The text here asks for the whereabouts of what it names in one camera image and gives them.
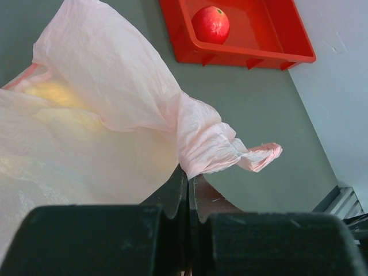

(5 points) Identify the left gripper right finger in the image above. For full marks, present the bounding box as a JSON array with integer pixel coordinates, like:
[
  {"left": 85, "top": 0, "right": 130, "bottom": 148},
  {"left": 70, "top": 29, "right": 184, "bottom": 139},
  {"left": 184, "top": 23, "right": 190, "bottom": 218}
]
[{"left": 188, "top": 177, "right": 367, "bottom": 275}]

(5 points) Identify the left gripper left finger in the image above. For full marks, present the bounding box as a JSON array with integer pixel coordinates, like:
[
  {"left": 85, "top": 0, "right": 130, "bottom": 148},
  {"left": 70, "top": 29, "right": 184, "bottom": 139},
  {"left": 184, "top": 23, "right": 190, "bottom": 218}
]
[{"left": 4, "top": 167, "right": 188, "bottom": 275}]

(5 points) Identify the pink plastic bag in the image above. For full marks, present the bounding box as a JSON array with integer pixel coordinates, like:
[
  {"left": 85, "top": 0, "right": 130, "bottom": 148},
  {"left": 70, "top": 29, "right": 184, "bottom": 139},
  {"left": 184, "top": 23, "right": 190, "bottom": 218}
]
[{"left": 0, "top": 0, "right": 283, "bottom": 248}]

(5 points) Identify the red apple from bag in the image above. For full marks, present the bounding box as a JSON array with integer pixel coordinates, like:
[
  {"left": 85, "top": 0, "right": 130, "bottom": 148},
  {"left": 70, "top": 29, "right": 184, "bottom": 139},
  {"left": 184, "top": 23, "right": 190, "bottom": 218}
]
[{"left": 191, "top": 6, "right": 230, "bottom": 44}]

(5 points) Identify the red plastic tray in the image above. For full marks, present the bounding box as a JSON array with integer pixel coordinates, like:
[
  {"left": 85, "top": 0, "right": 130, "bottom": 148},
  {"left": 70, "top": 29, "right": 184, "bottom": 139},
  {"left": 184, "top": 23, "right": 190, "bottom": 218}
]
[{"left": 160, "top": 0, "right": 316, "bottom": 71}]

